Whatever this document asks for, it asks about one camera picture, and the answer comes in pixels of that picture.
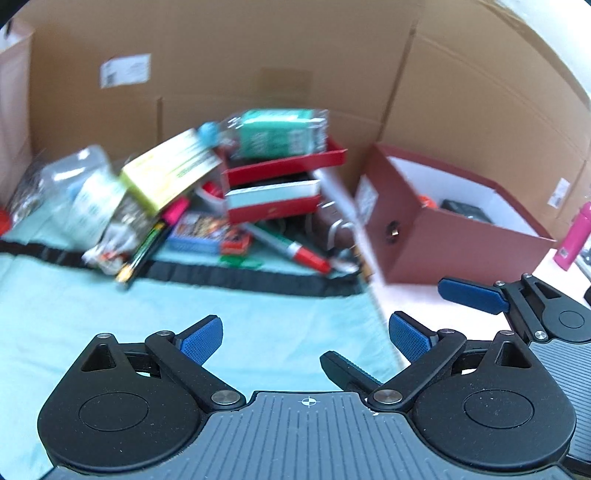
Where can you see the red plastic bag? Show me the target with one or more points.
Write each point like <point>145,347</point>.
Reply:
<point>3,221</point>

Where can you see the green plastic tag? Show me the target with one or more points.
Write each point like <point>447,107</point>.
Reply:
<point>240,262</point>

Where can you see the plastic bottle green label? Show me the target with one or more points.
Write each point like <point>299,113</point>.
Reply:
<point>272,131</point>

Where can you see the yellow-green carton box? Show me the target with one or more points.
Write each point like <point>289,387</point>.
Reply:
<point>166,170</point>

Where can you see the small orange object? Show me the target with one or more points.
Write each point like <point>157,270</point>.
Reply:
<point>427,202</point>

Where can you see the teal cloth mat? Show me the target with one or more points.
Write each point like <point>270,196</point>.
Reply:
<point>184,304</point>

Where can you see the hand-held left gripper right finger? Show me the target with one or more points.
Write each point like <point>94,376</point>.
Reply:
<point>410,339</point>

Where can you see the red gift box lid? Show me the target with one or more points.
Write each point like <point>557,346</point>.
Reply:
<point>286,166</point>

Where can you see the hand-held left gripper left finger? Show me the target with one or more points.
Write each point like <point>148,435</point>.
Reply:
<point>202,341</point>

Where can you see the maroon cardboard box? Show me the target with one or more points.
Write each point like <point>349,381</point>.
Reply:
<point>461,244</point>

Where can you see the brown cardboard backdrop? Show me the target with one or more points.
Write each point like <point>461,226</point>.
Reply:
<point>277,55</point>

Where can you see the white bowl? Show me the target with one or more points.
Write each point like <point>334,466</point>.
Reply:
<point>212,196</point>

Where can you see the white shipping label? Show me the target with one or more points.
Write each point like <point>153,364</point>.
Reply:
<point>125,70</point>
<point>559,191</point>

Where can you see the pink paper shopping bag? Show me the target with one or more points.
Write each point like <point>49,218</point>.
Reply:
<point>14,115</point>

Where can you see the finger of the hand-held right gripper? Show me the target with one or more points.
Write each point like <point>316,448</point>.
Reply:
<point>346,367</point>
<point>471,293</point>

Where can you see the black object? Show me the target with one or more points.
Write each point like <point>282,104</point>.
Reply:
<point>466,211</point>

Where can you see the red card box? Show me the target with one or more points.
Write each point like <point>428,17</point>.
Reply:
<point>236,241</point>

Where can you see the red and white marker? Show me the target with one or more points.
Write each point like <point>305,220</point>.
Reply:
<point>295,251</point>

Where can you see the clear packet of dried bits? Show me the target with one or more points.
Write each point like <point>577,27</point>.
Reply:
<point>131,217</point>

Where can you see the pink chalk marker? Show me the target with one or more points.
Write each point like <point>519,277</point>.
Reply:
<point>157,233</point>

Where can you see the patterned tape roll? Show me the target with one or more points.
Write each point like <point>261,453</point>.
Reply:
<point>99,207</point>

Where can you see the blue card box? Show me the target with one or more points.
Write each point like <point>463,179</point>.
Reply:
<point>194,233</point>

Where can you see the magenta water bottle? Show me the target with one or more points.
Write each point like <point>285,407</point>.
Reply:
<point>572,235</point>

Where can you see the pink blanket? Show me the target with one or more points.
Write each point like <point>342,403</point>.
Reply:
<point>415,300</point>

